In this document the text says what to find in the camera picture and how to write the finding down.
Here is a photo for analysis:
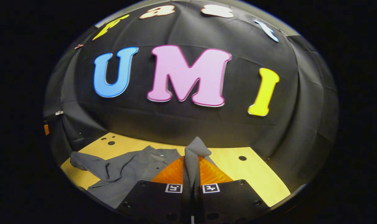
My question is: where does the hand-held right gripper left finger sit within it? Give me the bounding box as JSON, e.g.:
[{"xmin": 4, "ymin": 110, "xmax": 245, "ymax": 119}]
[{"xmin": 116, "ymin": 156, "xmax": 192, "ymax": 224}]

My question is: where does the grey button-up shirt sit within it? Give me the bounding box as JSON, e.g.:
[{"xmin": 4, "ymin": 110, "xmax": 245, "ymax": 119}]
[{"xmin": 70, "ymin": 136, "xmax": 214, "ymax": 209}]

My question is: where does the black backdrop cloth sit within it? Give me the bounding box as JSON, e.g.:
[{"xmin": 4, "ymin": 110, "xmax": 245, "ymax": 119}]
[{"xmin": 43, "ymin": 0, "xmax": 340, "ymax": 190}]

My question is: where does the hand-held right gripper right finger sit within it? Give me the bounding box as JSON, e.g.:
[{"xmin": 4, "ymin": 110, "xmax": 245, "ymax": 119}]
[{"xmin": 193, "ymin": 156, "xmax": 270, "ymax": 224}]

